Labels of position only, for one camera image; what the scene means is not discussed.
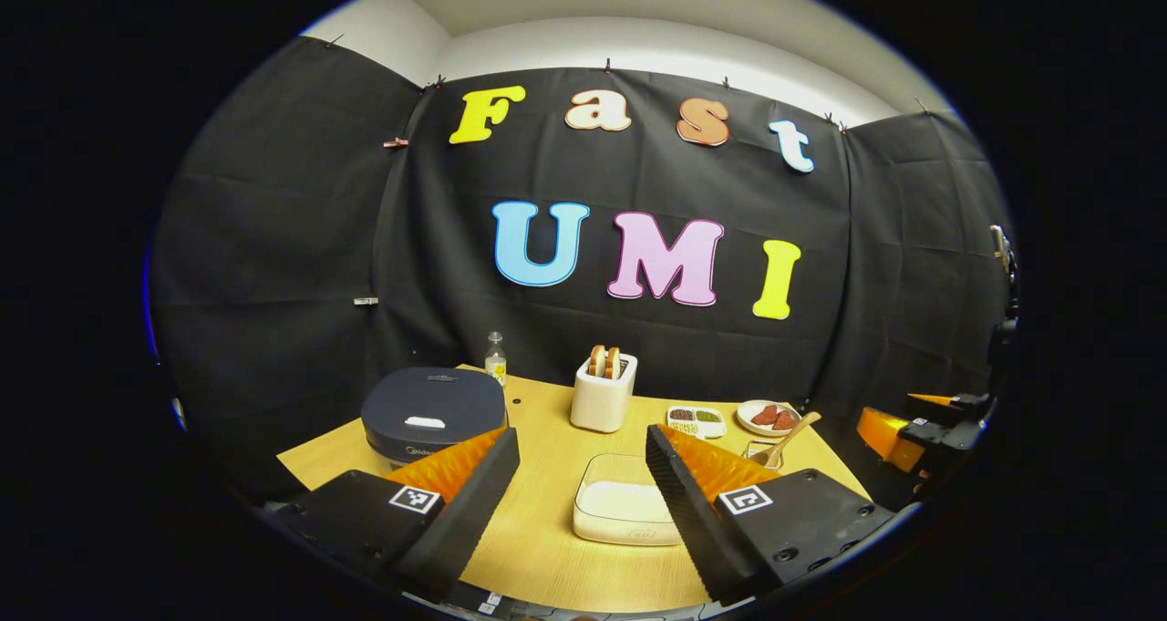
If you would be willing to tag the small clear bottle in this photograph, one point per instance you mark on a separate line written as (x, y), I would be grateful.
(495, 366)

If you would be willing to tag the white divided dish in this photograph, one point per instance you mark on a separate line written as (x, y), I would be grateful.
(711, 429)

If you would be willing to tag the white toaster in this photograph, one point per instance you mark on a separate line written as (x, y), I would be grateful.
(602, 407)

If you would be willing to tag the red meat slice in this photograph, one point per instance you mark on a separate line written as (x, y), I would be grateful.
(786, 420)
(764, 415)

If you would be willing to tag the dark rice cooker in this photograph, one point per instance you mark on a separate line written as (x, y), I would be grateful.
(428, 402)

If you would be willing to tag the wooden spoon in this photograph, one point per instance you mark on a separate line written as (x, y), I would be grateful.
(793, 432)

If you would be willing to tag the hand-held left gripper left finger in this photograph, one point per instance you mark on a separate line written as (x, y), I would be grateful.
(474, 521)

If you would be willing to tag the toasted bread slice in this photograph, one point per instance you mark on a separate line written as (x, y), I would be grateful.
(614, 364)
(597, 362)

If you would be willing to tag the white round plate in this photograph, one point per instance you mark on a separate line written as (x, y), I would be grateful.
(743, 418)

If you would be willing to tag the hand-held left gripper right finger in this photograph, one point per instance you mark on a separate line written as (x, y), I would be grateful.
(693, 521)

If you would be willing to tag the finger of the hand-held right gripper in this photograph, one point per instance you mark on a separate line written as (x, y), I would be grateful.
(966, 404)
(889, 434)

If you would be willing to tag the black backdrop cloth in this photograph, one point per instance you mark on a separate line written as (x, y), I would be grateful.
(273, 238)

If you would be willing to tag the clear plastic container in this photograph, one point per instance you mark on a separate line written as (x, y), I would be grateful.
(620, 532)

